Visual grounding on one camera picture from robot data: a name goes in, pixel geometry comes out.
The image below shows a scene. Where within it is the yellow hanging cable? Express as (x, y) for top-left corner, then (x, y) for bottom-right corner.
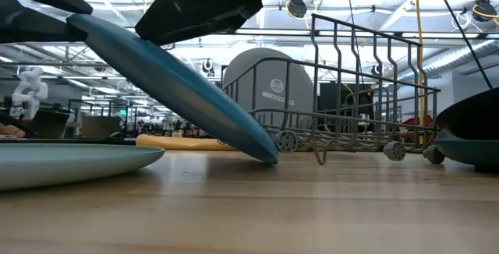
(413, 0), (429, 146)

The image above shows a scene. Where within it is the red chair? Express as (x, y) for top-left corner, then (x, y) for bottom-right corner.
(400, 115), (436, 143)

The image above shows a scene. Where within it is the black aluminium table frame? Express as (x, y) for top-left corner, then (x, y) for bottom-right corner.
(0, 136), (138, 146)

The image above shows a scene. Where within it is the black plate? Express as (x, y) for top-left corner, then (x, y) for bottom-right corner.
(435, 86), (499, 143)

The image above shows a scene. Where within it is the long black cable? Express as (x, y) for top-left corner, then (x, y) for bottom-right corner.
(428, 0), (494, 90)

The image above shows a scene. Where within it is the person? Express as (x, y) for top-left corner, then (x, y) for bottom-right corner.
(0, 123), (27, 139)

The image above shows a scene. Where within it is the cardboard box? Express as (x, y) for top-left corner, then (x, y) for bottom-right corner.
(80, 115), (122, 138)

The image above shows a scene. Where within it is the black monitor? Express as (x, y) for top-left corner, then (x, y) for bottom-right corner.
(26, 109), (73, 139)

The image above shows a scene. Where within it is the grey plate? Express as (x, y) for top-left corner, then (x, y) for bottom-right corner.
(221, 47), (315, 130)

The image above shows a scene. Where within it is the black ceiling cord reel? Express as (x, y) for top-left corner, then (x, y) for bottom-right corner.
(370, 62), (387, 78)
(470, 0), (499, 23)
(200, 58), (216, 74)
(285, 0), (309, 19)

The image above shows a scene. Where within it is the dark teal plate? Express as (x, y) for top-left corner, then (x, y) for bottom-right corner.
(435, 139), (499, 172)

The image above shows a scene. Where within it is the white robot figure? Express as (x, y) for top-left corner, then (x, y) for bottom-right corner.
(9, 65), (50, 122)

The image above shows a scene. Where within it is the black cabinet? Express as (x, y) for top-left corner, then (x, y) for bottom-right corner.
(317, 82), (376, 134)

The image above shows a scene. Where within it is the pale blue plate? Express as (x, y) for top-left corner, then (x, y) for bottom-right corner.
(0, 143), (166, 192)

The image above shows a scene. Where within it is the large blue plate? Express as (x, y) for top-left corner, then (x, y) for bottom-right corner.
(65, 13), (280, 165)

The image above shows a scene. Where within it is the yellow cloth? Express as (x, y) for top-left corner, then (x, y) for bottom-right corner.
(136, 133), (239, 152)

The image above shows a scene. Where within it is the grey wire dish rack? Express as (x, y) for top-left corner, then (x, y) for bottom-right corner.
(220, 13), (446, 166)

